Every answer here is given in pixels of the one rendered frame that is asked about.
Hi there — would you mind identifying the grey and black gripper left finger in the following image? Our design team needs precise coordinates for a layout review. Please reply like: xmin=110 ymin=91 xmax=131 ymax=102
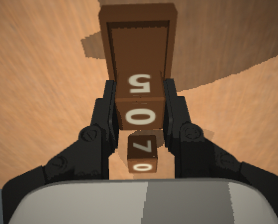
xmin=1 ymin=80 xmax=119 ymax=224

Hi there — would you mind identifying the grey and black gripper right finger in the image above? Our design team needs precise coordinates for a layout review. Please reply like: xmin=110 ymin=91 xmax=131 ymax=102
xmin=163 ymin=78 xmax=278 ymax=217

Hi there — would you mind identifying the brown calendar cube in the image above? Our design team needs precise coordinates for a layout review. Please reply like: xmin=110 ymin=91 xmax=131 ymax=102
xmin=115 ymin=70 xmax=166 ymax=131
xmin=127 ymin=135 xmax=158 ymax=173

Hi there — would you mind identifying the brown wooden tray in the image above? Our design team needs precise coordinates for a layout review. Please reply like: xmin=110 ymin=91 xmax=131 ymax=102
xmin=98 ymin=3 xmax=178 ymax=82

